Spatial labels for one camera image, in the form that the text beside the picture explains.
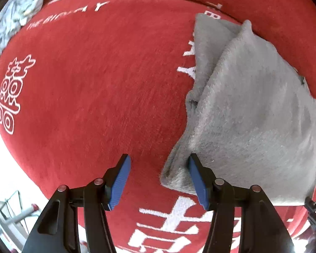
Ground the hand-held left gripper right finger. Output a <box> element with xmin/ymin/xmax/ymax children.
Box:
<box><xmin>187</xmin><ymin>153</ymin><xmax>294</xmax><ymax>253</ymax></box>

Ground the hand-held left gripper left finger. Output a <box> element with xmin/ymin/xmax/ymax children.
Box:
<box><xmin>22</xmin><ymin>153</ymin><xmax>131</xmax><ymax>253</ymax></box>

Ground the grey floral cloth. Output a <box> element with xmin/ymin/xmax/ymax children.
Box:
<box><xmin>0</xmin><ymin>0</ymin><xmax>45</xmax><ymax>85</ymax></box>

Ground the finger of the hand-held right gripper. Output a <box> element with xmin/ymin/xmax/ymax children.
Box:
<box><xmin>305</xmin><ymin>196</ymin><xmax>316</xmax><ymax>230</ymax></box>

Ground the grey sweater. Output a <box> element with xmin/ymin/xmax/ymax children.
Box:
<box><xmin>160</xmin><ymin>13</ymin><xmax>316</xmax><ymax>206</ymax></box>

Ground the metal rack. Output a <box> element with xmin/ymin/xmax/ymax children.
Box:
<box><xmin>0</xmin><ymin>190</ymin><xmax>40</xmax><ymax>234</ymax></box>

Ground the red printed blanket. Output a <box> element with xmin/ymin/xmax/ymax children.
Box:
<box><xmin>0</xmin><ymin>0</ymin><xmax>316</xmax><ymax>253</ymax></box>

